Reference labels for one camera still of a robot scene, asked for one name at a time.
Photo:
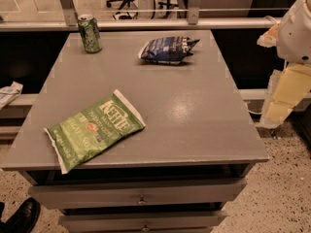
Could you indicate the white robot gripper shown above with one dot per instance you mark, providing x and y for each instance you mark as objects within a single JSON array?
[{"x": 295, "y": 38}]

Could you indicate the blue chip bag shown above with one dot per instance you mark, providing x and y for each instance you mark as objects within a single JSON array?
[{"x": 167, "y": 50}]

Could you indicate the green jalapeno chip bag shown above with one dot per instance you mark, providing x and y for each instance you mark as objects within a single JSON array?
[{"x": 79, "y": 138}]

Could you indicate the metal window railing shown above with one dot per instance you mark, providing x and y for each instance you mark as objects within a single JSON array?
[{"x": 57, "y": 15}]

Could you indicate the grey drawer cabinet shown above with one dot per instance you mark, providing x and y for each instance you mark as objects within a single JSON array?
[{"x": 173, "y": 176}]

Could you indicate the lower grey drawer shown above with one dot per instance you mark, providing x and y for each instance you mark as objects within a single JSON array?
[{"x": 143, "y": 223}]

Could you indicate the grey drawer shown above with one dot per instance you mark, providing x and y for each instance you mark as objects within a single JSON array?
[
  {"x": 96, "y": 195},
  {"x": 143, "y": 223}
]

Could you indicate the green soda can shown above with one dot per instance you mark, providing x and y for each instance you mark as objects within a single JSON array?
[{"x": 90, "y": 33}]

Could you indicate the upper grey drawer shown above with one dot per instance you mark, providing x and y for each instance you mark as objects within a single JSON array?
[{"x": 96, "y": 195}]

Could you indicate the white packet on ledge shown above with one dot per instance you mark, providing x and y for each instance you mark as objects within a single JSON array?
[{"x": 9, "y": 94}]

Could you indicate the black leather shoe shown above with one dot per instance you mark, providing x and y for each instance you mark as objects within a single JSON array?
[{"x": 24, "y": 219}]

